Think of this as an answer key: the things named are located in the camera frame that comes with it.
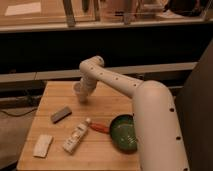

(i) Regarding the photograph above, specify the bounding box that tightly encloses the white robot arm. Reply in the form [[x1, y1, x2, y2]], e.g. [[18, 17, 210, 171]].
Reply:
[[79, 56, 190, 171]]

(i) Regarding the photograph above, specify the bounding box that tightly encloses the white tube bottle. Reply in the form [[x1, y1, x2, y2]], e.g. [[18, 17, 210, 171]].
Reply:
[[62, 118, 91, 154]]

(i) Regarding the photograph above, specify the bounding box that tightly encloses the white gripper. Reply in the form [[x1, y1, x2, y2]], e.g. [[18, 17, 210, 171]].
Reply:
[[77, 85, 94, 103]]

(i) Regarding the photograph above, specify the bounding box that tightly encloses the grey rectangular block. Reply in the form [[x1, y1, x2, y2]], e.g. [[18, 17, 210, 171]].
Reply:
[[50, 107, 72, 124]]

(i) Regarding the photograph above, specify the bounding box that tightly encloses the green frying pan red handle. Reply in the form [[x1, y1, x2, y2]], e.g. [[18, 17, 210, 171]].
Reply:
[[90, 114, 137, 153]]

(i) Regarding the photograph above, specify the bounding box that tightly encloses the black cable on floor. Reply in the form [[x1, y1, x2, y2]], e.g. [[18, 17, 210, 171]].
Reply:
[[0, 107, 38, 118]]

